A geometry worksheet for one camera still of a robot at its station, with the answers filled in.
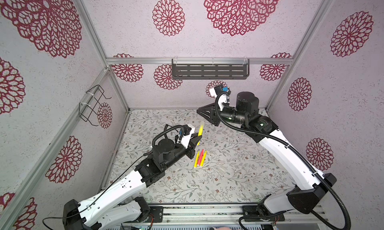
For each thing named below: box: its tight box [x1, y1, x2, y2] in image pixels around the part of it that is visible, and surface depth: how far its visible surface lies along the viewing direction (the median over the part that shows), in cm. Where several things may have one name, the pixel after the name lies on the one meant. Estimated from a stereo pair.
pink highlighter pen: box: [197, 149, 205, 166], surface depth 95 cm
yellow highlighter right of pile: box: [200, 150, 208, 167], surface depth 94 cm
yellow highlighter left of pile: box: [193, 150, 200, 168], surface depth 94 cm
